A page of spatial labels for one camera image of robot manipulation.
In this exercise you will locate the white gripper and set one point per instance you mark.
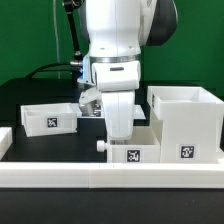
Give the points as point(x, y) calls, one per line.
point(119, 114)

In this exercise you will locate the white drawer tray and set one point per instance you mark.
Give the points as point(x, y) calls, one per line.
point(143, 147)
point(48, 119)

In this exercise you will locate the white drawer cabinet box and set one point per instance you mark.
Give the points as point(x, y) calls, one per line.
point(187, 122)

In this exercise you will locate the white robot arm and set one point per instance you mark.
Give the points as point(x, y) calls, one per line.
point(117, 30)

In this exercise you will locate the marker tag sheet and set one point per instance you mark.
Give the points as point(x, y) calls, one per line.
point(98, 112)

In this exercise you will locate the white U-shaped obstacle fence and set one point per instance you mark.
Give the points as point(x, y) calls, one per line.
point(104, 175)

